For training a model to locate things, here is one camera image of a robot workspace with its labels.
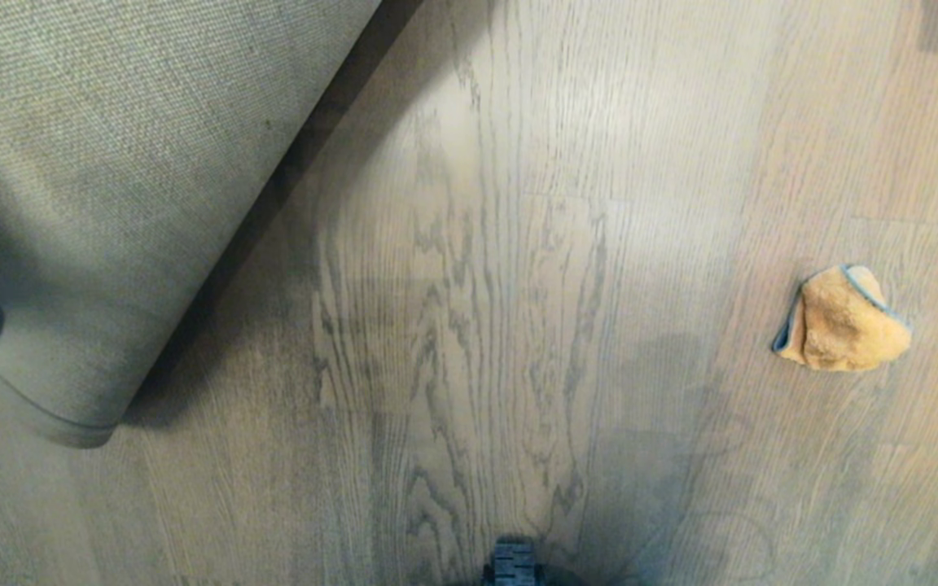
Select orange cleaning cloth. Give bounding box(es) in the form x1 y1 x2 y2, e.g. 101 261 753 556
771 264 914 374

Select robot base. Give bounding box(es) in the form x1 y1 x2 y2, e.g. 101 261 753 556
481 540 547 586

